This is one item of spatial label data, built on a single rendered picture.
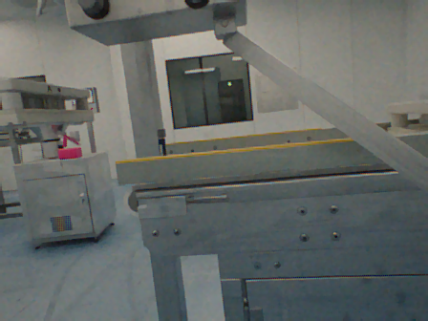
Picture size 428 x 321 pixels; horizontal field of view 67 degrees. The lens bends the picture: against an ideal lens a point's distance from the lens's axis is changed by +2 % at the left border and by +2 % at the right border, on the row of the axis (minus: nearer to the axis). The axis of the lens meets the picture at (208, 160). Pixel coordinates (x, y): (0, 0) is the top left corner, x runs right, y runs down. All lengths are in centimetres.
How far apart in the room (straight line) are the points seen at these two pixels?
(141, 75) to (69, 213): 238
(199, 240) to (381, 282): 28
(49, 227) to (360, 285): 282
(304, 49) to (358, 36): 88
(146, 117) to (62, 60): 537
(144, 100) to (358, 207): 50
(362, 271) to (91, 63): 561
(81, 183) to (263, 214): 257
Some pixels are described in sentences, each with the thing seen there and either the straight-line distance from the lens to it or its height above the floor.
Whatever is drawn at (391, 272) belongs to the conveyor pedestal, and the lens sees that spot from 56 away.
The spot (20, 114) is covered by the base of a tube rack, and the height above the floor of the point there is 101.
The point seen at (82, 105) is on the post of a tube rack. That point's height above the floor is 103.
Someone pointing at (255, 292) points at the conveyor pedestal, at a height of 69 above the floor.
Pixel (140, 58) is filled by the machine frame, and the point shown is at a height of 112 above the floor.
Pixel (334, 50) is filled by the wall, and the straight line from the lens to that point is 594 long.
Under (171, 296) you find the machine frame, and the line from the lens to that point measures 85.
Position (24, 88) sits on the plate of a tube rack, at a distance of 60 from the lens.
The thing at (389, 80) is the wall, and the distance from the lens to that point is 624.
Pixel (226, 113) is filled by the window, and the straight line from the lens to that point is 548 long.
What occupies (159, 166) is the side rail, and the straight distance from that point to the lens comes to 44.
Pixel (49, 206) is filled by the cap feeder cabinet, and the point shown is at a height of 37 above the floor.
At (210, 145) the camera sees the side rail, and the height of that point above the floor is 91.
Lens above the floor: 97
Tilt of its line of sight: 7 degrees down
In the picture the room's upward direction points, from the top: 6 degrees counter-clockwise
